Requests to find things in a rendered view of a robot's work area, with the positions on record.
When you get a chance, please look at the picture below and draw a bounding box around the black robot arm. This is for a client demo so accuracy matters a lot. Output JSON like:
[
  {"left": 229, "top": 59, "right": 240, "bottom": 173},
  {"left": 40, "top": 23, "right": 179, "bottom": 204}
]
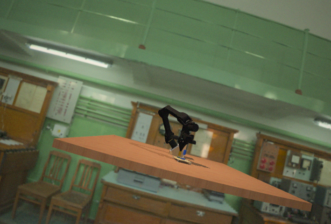
[{"left": 158, "top": 105, "right": 199, "bottom": 149}]

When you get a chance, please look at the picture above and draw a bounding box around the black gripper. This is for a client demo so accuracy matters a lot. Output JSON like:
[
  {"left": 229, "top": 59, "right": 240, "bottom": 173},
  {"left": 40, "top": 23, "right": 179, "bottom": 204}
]
[{"left": 170, "top": 130, "right": 196, "bottom": 151}]

